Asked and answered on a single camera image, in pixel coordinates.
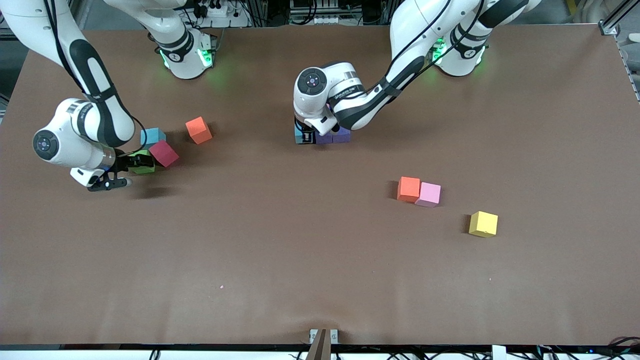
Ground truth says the green foam cube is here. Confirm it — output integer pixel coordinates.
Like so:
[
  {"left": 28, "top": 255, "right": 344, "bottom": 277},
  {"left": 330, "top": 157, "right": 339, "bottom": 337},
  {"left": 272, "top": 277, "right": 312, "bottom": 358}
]
[{"left": 129, "top": 150, "right": 156, "bottom": 175}]

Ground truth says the yellow foam cube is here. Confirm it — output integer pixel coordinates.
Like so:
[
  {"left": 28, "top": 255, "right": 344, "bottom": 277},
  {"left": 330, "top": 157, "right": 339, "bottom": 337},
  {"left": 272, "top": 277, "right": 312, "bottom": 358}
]
[{"left": 468, "top": 211, "right": 499, "bottom": 239}]

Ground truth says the metal bracket with post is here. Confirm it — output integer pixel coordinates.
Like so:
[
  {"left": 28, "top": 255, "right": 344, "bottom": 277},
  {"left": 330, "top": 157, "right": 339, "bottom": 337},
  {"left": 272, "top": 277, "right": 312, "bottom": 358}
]
[{"left": 306, "top": 328, "right": 339, "bottom": 360}]

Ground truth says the aluminium frame profile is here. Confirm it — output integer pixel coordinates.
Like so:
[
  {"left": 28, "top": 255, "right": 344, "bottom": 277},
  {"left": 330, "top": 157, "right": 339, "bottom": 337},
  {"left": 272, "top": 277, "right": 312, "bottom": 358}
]
[{"left": 597, "top": 0, "right": 640, "bottom": 31}]

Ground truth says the white power strip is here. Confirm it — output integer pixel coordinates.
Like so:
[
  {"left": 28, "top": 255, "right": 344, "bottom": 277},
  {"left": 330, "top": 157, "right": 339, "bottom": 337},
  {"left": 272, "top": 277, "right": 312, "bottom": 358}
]
[{"left": 192, "top": 0, "right": 228, "bottom": 17}]

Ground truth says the red foam cube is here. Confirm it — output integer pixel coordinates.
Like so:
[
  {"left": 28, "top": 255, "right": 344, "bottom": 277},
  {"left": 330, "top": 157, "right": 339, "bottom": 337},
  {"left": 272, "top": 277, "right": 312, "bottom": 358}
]
[{"left": 148, "top": 139, "right": 180, "bottom": 168}]

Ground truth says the brown table cover sheet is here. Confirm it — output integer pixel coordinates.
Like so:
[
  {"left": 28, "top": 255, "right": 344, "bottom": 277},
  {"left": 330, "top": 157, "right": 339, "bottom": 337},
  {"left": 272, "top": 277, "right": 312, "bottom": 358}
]
[{"left": 0, "top": 22, "right": 640, "bottom": 347}]

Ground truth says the orange foam cube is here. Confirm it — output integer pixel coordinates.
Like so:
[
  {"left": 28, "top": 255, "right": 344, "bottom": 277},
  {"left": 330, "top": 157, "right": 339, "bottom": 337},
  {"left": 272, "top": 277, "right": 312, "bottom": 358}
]
[
  {"left": 185, "top": 116, "right": 214, "bottom": 145},
  {"left": 397, "top": 176, "right": 421, "bottom": 203}
]

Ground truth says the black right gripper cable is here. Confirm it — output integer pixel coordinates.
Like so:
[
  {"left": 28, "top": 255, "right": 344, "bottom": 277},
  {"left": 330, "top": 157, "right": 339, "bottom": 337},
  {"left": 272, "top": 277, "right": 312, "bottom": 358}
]
[{"left": 127, "top": 114, "right": 149, "bottom": 157}]

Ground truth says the aluminium edge rail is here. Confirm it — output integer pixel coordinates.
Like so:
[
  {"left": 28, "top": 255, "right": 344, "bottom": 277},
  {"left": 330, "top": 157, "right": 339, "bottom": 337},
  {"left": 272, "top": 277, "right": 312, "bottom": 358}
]
[{"left": 619, "top": 41, "right": 640, "bottom": 105}]

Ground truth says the pink foam cube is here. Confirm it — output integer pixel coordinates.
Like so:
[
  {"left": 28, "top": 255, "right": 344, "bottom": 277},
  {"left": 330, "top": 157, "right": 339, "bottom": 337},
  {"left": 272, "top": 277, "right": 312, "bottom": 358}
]
[{"left": 416, "top": 182, "right": 442, "bottom": 209}]

